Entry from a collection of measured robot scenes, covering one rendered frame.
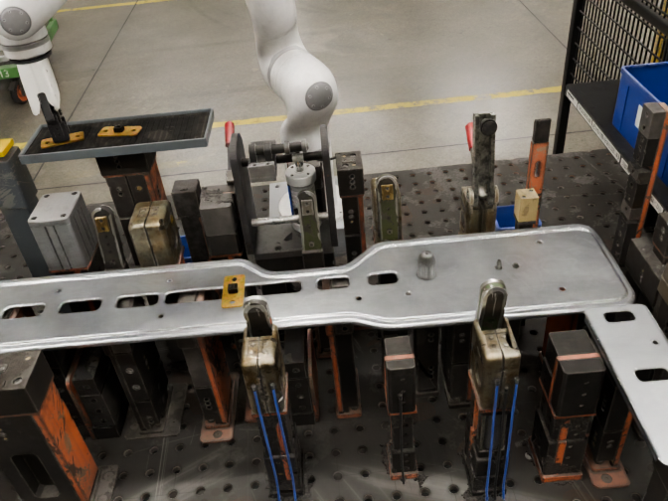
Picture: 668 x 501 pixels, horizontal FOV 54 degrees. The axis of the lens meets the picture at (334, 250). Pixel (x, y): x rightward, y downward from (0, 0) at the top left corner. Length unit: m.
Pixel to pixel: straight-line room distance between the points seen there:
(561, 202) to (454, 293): 0.85
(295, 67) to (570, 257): 0.69
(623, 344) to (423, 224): 0.84
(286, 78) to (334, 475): 0.82
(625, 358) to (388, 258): 0.43
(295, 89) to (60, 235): 0.56
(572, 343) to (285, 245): 0.57
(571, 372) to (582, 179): 1.05
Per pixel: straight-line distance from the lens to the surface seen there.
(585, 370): 1.05
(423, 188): 1.93
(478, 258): 1.19
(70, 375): 1.31
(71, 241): 1.30
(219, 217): 1.25
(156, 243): 1.26
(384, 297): 1.10
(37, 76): 1.34
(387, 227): 1.24
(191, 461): 1.32
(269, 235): 1.33
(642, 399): 1.01
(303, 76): 1.43
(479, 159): 1.21
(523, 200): 1.23
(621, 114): 1.55
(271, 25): 1.43
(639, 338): 1.09
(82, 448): 1.28
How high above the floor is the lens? 1.74
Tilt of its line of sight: 37 degrees down
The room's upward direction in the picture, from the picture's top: 6 degrees counter-clockwise
